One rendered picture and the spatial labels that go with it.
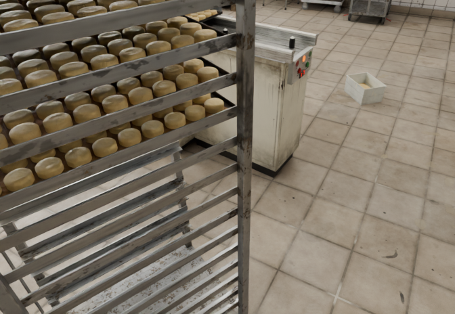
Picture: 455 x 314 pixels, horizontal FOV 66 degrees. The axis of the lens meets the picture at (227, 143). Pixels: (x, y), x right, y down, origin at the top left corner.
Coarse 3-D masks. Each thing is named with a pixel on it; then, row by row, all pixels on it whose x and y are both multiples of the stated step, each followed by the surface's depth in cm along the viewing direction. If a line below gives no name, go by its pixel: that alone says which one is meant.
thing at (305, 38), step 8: (216, 16) 229; (224, 16) 228; (216, 24) 232; (224, 24) 229; (232, 24) 225; (256, 24) 214; (264, 24) 213; (256, 32) 217; (264, 32) 214; (272, 32) 211; (280, 32) 207; (288, 32) 204; (296, 32) 201; (304, 32) 200; (288, 40) 207; (296, 40) 204; (304, 40) 201; (312, 40) 198
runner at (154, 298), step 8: (232, 248) 116; (216, 256) 117; (224, 256) 116; (200, 264) 115; (208, 264) 112; (192, 272) 109; (200, 272) 112; (176, 280) 110; (184, 280) 108; (168, 288) 105; (176, 288) 108; (152, 296) 103; (160, 296) 105; (136, 304) 104; (144, 304) 102; (128, 312) 99; (136, 312) 101
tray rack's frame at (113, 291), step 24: (168, 264) 165; (192, 264) 165; (0, 288) 67; (120, 288) 156; (24, 312) 73; (72, 312) 148; (120, 312) 147; (144, 312) 147; (168, 312) 147; (192, 312) 146; (216, 312) 146
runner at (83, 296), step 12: (228, 216) 106; (204, 228) 101; (180, 240) 97; (156, 252) 94; (168, 252) 97; (132, 264) 94; (144, 264) 93; (120, 276) 90; (96, 288) 87; (72, 300) 84; (84, 300) 86; (48, 312) 84; (60, 312) 83
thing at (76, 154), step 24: (144, 120) 82; (168, 120) 81; (192, 120) 84; (72, 144) 75; (96, 144) 74; (120, 144) 77; (0, 168) 70; (24, 168) 68; (48, 168) 68; (72, 168) 71; (0, 192) 65
